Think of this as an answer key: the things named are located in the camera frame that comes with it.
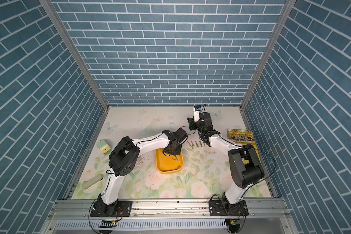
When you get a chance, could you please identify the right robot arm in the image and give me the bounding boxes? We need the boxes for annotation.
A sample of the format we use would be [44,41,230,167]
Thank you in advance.
[188,109,265,215]

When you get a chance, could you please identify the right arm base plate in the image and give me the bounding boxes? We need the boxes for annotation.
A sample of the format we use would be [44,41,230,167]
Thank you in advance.
[209,200,249,216]

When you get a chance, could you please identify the yellow plastic storage box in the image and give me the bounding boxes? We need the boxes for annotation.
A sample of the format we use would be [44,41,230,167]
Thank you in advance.
[155,148,184,174]

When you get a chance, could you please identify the aluminium mounting rail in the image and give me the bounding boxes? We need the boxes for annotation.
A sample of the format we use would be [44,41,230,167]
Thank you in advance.
[49,198,291,219]

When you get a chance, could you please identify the pale green flat case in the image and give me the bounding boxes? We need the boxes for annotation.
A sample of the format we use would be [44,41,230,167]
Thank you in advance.
[82,174,104,190]

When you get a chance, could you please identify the floral table mat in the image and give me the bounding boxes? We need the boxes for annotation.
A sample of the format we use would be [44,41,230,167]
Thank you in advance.
[71,106,272,199]

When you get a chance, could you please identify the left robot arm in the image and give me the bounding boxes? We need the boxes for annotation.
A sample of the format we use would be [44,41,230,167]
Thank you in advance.
[93,128,188,216]

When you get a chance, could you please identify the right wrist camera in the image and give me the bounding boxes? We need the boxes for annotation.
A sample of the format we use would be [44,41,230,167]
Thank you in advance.
[194,105,202,122]

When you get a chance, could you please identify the small green white box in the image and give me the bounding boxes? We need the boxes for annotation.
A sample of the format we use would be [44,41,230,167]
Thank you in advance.
[96,139,112,155]

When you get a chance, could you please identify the white slotted cable duct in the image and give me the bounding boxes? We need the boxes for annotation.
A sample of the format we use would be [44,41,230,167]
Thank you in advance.
[55,218,227,231]

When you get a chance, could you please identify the yellow book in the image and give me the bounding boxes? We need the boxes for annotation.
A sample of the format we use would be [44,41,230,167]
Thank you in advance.
[227,129,257,149]

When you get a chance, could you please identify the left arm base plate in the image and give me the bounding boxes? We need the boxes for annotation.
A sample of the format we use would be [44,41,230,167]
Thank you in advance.
[90,200,133,218]

